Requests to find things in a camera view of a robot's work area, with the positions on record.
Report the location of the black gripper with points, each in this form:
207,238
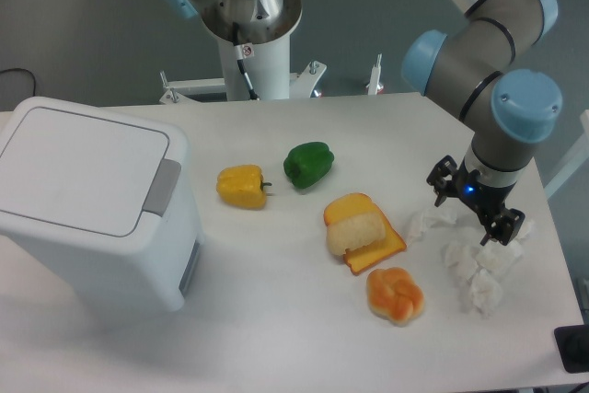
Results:
488,203

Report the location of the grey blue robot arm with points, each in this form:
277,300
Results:
511,112

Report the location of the white trash can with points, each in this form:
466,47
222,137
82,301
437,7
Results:
103,200

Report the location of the crumpled white tissue left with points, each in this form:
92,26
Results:
422,221

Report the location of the crumpled white tissue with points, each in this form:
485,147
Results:
497,259
485,293
459,259
422,221

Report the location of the crumpled white tissue right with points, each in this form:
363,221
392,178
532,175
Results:
497,259

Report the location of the crumpled white tissue centre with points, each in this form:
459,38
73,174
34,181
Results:
459,259

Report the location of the crumpled white tissue bottom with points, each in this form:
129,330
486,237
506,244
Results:
485,293

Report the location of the white bread roll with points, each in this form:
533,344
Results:
354,232

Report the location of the orange knotted bun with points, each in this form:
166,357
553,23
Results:
393,294

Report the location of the orange toast slice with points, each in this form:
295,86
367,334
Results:
366,257

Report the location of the black device table edge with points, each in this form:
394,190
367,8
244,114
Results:
572,343

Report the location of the green bell pepper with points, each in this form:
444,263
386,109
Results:
306,164

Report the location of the yellow bell pepper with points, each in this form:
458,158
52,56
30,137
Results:
242,186

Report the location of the white table frame bracket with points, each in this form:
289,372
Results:
300,85

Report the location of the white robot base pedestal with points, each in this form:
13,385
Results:
255,31

